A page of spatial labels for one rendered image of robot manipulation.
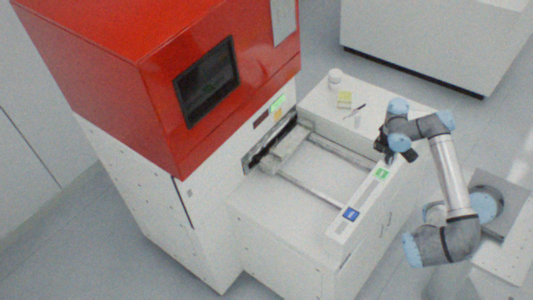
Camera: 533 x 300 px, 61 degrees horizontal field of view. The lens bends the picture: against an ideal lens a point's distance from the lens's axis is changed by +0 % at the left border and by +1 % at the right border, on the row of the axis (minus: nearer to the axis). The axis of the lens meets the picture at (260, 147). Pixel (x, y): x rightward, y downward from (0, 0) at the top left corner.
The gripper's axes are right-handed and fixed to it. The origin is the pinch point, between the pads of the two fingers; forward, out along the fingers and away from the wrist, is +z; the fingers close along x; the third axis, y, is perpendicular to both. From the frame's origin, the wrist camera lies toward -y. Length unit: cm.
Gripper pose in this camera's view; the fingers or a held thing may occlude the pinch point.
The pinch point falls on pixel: (390, 164)
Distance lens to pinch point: 194.2
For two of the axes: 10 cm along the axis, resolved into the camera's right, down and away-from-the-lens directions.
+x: -6.8, 6.0, -4.1
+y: -7.2, -5.0, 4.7
